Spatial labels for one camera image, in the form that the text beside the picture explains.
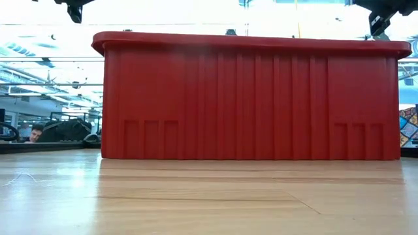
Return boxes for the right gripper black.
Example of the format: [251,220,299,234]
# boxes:
[354,0,418,37]

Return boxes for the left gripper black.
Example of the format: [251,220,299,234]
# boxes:
[54,0,95,24]

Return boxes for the red plastic bin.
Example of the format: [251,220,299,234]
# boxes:
[91,31,412,161]

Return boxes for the black metal railing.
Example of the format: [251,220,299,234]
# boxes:
[50,112,103,123]

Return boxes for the colourful patterned cloth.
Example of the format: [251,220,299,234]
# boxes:
[400,106,418,148]

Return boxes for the black bag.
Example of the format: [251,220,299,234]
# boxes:
[44,118,101,143]

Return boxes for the person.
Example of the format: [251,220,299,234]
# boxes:
[24,123,45,144]

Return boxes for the yellow cable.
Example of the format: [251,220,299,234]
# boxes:
[295,0,301,39]

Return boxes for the black curved hose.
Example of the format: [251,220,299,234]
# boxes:
[0,121,20,142]

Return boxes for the black aluminium table frame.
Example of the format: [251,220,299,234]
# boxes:
[0,142,418,158]

